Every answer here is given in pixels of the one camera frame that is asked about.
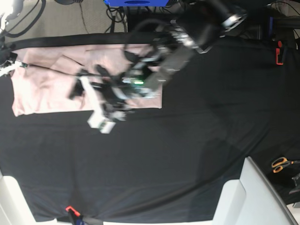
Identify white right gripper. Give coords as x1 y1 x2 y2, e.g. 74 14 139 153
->
0 52 27 76

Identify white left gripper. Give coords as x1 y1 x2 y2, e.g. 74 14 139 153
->
68 69 134 134

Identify pink T-shirt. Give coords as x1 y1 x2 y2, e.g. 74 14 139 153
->
11 43 163 117

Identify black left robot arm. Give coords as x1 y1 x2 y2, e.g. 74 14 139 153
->
69 0 247 134

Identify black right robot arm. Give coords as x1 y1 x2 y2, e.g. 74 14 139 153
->
0 0 46 76

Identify blue plastic box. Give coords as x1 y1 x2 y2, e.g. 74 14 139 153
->
104 0 169 7

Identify orange blue bottom clamp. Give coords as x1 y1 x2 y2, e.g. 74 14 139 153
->
65 205 104 225

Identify white chair left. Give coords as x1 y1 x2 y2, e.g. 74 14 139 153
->
0 174 57 225

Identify white chair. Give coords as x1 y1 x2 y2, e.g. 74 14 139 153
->
0 174 57 225
212 157 298 225

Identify black table cloth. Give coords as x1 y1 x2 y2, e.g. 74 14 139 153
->
0 34 300 223

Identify red black clamp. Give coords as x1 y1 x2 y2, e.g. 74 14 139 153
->
275 41 287 66

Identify white chair right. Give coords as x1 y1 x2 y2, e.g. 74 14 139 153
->
212 157 298 225

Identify black device on side table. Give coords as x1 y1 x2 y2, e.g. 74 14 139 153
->
289 173 300 195

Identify orange handled scissors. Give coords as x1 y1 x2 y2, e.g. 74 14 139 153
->
271 157 300 173

